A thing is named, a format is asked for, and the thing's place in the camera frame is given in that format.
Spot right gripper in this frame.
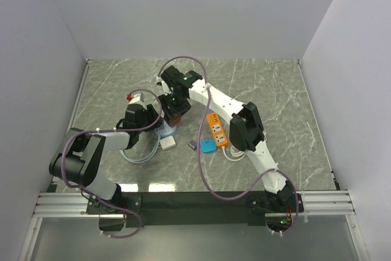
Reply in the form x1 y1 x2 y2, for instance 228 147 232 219
156 90 192 123

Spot red cube socket adapter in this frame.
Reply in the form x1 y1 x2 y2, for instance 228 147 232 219
164 114 183 127

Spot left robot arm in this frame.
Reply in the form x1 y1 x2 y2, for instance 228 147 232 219
49 103 163 213

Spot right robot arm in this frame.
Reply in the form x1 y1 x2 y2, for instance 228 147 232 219
156 64 299 212

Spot white square plug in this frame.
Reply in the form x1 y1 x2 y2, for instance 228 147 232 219
159 136 176 150

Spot round light blue power strip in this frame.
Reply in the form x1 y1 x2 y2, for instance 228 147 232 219
155 120 177 138

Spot small grey charger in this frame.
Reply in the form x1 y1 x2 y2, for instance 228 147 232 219
188 140 198 151

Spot orange power strip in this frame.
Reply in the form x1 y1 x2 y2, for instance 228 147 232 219
206 112 228 148

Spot blue square adapter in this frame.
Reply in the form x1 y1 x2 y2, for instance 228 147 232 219
200 139 217 153

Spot black base beam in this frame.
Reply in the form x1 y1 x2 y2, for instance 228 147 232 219
86 192 305 232

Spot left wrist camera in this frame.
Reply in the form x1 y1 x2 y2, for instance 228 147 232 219
126 92 147 109

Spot light blue power cable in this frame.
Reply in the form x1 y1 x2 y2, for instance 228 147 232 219
122 135 160 164

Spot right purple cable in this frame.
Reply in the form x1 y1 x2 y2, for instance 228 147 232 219
158 56 299 236

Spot white power cable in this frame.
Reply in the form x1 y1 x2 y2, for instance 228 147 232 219
222 144 247 162

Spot aluminium rail frame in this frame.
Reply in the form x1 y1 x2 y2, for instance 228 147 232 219
20 56 369 260

